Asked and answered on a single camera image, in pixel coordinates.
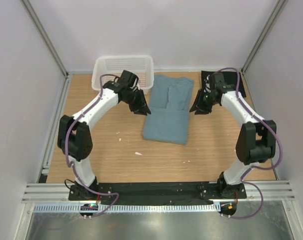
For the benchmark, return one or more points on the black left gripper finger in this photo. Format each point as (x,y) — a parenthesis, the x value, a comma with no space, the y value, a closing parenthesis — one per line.
(143,106)
(142,111)

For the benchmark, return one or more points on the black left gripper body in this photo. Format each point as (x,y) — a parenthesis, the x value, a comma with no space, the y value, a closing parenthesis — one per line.
(134,99)

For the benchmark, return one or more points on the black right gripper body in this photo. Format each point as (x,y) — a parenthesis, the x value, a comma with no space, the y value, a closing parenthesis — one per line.
(206,101)

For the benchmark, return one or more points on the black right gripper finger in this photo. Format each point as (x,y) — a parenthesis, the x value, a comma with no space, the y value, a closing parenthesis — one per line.
(203,111)
(198,99)

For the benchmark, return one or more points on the teal blue t-shirt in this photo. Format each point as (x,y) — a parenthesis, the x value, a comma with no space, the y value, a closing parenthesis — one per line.
(169,102)

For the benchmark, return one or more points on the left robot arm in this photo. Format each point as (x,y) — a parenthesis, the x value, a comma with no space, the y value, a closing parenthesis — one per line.
(74,132)

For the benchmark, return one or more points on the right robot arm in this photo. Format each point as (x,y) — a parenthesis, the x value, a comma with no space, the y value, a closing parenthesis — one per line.
(256,141)

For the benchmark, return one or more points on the white perforated plastic basket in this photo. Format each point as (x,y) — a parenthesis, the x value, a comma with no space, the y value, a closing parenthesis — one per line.
(107,66)

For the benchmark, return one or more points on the folded black t-shirt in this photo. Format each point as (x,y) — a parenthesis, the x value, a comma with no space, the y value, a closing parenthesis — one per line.
(229,77)

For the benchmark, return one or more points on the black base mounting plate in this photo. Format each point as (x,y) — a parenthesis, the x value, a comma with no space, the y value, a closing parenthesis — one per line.
(171,193)

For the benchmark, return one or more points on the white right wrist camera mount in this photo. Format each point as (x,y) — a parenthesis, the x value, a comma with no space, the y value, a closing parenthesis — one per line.
(206,85)

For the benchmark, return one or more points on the aluminium front frame rail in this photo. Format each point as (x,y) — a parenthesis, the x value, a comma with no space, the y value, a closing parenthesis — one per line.
(272,190)

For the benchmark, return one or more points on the slotted grey cable duct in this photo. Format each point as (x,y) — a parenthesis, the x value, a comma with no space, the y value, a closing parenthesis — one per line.
(92,208)

